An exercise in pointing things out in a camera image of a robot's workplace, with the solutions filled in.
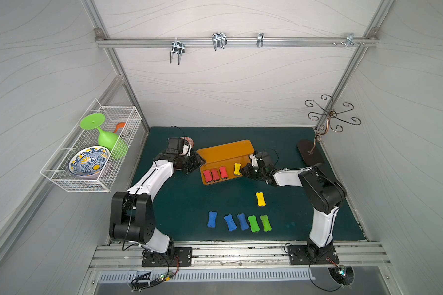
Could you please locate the white vent strip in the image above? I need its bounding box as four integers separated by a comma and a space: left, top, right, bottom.
98, 267, 316, 284

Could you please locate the base cable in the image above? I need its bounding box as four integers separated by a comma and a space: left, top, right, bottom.
283, 240, 349, 293
130, 250, 180, 292

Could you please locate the white wire basket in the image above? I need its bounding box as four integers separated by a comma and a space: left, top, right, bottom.
41, 100, 142, 193

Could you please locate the metal hook middle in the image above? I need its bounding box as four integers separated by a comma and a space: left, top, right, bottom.
212, 33, 228, 51

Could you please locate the wooden two-tier shelf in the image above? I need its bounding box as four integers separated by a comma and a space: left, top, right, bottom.
197, 140, 254, 186

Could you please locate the copper wire hanger stand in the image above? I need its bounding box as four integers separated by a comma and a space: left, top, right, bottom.
297, 99, 362, 166

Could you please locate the red eraser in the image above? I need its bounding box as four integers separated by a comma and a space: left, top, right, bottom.
210, 168, 220, 182
219, 166, 229, 179
203, 170, 213, 183

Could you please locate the small metal hook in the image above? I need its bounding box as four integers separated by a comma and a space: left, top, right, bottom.
257, 33, 264, 48

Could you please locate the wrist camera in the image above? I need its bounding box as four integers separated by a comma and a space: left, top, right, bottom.
249, 151, 273, 168
166, 137, 191, 156

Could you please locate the left base cable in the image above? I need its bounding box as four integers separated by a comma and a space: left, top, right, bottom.
130, 250, 180, 292

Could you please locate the metal hook right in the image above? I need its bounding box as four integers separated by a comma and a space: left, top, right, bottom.
332, 33, 363, 49

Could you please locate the green plastic goblet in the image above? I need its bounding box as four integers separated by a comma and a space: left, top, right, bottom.
79, 113, 129, 159

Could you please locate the aluminium top rail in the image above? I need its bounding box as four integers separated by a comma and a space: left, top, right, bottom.
96, 36, 379, 49

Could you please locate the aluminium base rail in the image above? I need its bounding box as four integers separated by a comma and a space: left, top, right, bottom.
89, 241, 392, 271

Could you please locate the orange utensil in basket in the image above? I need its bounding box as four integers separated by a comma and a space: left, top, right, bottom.
113, 122, 126, 133

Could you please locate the yellow eraser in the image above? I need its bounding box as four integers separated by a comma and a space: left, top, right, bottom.
233, 163, 241, 176
255, 192, 266, 207

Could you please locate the green eraser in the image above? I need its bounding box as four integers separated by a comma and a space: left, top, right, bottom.
260, 215, 272, 232
247, 215, 260, 233

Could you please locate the orange patterned bowl far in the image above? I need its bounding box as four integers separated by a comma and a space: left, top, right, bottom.
181, 136, 194, 148

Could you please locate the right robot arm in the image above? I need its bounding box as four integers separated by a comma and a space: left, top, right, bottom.
240, 163, 347, 259

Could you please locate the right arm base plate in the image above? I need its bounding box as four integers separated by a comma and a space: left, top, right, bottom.
284, 243, 340, 265

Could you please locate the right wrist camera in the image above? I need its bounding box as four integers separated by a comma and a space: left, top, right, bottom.
249, 151, 273, 168

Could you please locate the blue eraser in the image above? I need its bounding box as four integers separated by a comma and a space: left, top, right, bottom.
207, 211, 217, 228
224, 215, 237, 232
237, 213, 249, 231

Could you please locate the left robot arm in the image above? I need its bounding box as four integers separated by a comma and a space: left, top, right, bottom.
109, 136, 206, 259

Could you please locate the blue yellow ceramic bowl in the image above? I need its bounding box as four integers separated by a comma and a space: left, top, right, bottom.
68, 146, 110, 177

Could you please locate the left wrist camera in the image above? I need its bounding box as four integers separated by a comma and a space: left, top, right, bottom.
166, 137, 191, 156

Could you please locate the metal double hook left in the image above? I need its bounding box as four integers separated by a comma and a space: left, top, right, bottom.
169, 41, 185, 65

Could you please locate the right base cable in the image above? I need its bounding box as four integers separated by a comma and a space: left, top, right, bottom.
283, 240, 349, 293

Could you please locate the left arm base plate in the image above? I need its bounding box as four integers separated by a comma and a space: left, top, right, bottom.
142, 247, 193, 267

